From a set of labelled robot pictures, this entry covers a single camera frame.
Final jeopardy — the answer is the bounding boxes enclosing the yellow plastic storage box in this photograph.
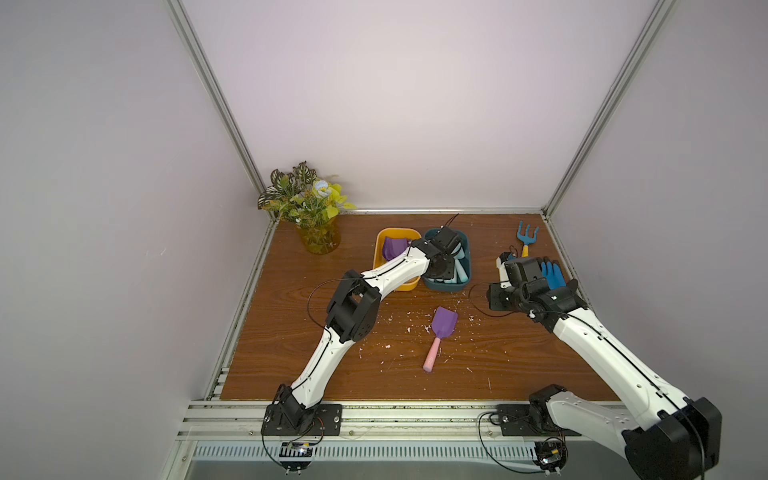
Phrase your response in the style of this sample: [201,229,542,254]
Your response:
[373,227,421,268]

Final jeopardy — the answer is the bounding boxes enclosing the dark teal storage box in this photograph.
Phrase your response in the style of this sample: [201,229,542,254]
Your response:
[422,230,472,293]

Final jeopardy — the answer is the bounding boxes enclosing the purple shovel pink handle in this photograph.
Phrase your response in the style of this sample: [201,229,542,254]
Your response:
[381,237,411,262]
[423,307,458,373]

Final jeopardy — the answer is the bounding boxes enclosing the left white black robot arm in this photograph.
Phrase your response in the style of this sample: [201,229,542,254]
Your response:
[261,225,467,436]

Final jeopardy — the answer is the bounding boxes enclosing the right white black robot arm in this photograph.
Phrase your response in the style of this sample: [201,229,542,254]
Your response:
[486,252,722,479]

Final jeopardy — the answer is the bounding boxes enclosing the blue grey garden glove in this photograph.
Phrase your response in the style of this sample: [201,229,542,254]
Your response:
[539,257,567,290]

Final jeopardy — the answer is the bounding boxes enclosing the blue yellow garden rake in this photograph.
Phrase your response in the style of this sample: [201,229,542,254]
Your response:
[517,221,539,258]

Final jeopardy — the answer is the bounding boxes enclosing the potted green plant vase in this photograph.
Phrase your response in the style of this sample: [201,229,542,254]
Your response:
[258,161,356,255]

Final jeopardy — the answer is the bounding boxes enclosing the right circuit board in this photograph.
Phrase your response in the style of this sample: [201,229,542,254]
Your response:
[533,437,568,475]

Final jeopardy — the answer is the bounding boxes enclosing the circuit board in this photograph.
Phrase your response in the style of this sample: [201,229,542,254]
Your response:
[533,437,568,475]
[278,441,316,475]

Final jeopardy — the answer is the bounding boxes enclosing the left circuit board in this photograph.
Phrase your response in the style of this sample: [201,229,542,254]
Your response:
[278,441,316,475]

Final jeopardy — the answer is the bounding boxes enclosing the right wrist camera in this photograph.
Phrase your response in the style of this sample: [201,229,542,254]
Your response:
[496,252,519,289]

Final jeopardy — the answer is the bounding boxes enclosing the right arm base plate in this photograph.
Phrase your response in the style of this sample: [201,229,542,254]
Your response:
[491,404,579,437]

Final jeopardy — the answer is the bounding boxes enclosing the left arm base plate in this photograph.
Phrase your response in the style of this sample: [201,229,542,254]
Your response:
[260,403,343,437]

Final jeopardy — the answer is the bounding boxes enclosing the aluminium front rail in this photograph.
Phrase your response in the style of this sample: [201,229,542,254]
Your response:
[175,399,670,444]

